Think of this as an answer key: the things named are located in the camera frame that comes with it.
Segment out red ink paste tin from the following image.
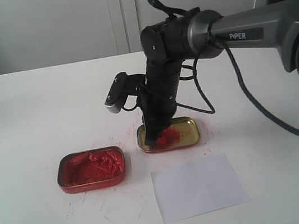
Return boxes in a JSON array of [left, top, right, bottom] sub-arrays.
[[57, 146, 126, 194]]

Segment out gold tin lid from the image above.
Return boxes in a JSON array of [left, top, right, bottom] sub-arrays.
[[136, 116, 200, 154]]

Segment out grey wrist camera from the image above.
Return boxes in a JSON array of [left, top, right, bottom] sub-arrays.
[[105, 72, 146, 114]]

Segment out white paper sheet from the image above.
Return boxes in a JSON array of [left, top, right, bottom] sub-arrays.
[[151, 153, 250, 224]]

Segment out red stamp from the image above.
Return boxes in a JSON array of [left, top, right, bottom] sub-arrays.
[[156, 129, 176, 147]]

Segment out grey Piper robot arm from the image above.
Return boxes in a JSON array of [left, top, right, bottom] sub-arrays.
[[140, 0, 299, 146]]

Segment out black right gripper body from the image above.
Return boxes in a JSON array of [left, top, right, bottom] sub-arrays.
[[139, 17, 197, 118]]

